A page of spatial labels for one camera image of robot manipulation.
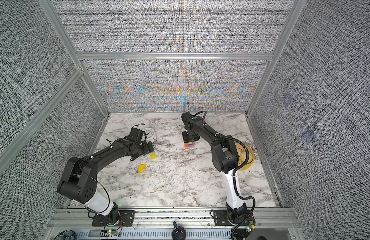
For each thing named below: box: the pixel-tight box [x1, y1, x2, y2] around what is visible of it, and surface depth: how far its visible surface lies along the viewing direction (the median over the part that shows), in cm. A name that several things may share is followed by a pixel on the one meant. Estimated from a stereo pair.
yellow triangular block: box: [138, 164, 147, 174], surface depth 91 cm
